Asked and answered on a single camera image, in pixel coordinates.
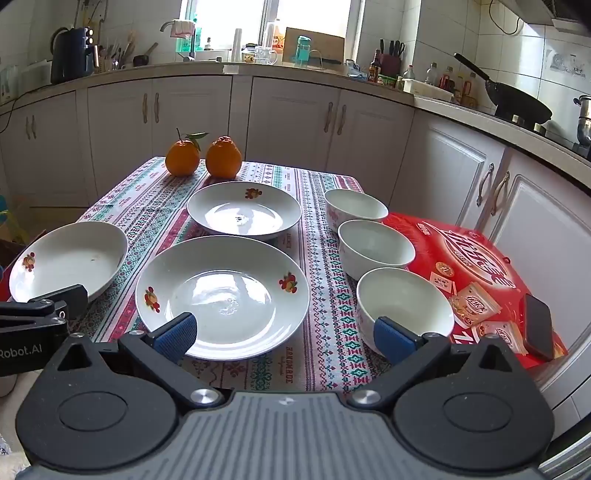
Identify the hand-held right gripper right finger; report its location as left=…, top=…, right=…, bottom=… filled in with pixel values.
left=348, top=316, right=520, bottom=409

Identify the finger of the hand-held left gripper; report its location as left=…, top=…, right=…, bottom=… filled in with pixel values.
left=0, top=284, right=89, bottom=320

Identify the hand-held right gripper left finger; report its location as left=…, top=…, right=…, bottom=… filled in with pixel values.
left=58, top=312, right=222, bottom=409

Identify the white bowl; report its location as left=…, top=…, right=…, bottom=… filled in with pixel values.
left=338, top=220, right=416, bottom=280
left=356, top=268, right=455, bottom=356
left=324, top=189, right=389, bottom=232

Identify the white floral plate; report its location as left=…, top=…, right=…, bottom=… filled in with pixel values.
left=187, top=181, right=302, bottom=239
left=9, top=222, right=129, bottom=304
left=135, top=235, right=310, bottom=361

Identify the red printed box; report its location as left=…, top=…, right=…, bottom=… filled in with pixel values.
left=381, top=212, right=568, bottom=370

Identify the black smartphone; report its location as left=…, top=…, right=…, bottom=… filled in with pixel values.
left=523, top=294, right=555, bottom=362

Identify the orange with green leaf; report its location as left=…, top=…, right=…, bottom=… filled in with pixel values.
left=165, top=128, right=210, bottom=177

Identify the black electric kettle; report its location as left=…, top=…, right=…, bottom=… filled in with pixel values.
left=50, top=26, right=100, bottom=85

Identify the utensil holder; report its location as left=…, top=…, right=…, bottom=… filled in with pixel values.
left=98, top=31, right=136, bottom=73

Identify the white plastic tray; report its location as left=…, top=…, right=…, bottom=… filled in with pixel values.
left=402, top=78, right=455, bottom=103

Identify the small dark ladle pot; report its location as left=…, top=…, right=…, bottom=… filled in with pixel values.
left=133, top=42, right=159, bottom=67

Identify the cooking oil bottle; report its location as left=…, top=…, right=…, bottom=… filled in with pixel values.
left=461, top=71, right=479, bottom=110

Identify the black wok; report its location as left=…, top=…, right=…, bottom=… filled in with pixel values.
left=453, top=52, right=554, bottom=123

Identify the knife block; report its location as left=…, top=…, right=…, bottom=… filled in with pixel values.
left=379, top=39, right=406, bottom=79

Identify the kitchen faucet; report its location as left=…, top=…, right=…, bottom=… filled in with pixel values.
left=160, top=20, right=197, bottom=62

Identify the steel pot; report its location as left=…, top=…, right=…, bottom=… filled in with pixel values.
left=573, top=95, right=591, bottom=145

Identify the green dish soap bottle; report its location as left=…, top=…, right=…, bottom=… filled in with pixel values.
left=175, top=18, right=204, bottom=53

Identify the cardboard box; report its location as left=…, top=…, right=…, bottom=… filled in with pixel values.
left=283, top=27, right=346, bottom=66

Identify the window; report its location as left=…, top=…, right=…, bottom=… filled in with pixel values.
left=181, top=0, right=366, bottom=52

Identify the range hood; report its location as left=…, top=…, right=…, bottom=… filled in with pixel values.
left=496, top=0, right=591, bottom=29

